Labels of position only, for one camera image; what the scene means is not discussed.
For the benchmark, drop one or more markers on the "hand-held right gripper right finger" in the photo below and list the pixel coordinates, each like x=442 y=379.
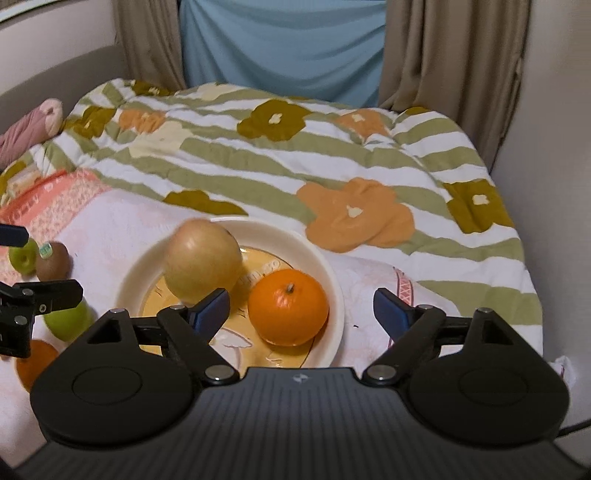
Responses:
x=391 y=314

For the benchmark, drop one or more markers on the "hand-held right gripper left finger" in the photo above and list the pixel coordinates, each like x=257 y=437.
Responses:
x=213 y=313

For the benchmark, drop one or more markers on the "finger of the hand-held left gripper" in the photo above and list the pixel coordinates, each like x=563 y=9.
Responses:
x=11 y=235
x=53 y=295

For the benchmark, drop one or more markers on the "brown kiwi with green sticker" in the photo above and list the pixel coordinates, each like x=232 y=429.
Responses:
x=55 y=268

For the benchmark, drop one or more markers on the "small green apple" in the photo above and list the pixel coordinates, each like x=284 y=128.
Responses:
x=23 y=261

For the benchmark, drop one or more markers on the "large green apple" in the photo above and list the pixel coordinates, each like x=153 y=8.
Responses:
x=69 y=324

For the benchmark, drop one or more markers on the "orange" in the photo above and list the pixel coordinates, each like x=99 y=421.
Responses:
x=288 y=314
x=34 y=368

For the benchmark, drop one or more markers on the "yellow-red apple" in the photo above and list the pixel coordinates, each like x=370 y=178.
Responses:
x=203 y=261

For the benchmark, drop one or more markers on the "cream plate with yellow centre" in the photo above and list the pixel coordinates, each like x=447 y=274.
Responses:
x=295 y=249

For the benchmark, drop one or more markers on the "pink patterned towel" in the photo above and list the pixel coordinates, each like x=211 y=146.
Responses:
x=115 y=217

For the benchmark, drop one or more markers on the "pink plush pillow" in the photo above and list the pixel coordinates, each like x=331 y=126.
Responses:
x=27 y=130

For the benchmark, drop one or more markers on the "striped floral quilt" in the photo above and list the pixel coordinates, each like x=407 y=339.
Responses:
x=277 y=175

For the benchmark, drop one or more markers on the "brown headboard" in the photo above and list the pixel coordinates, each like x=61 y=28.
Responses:
x=69 y=69

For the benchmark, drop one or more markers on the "beige curtain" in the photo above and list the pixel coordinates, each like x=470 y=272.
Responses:
x=147 y=41
x=452 y=60

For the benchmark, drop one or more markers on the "light blue cloth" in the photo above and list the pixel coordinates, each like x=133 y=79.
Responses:
x=277 y=46

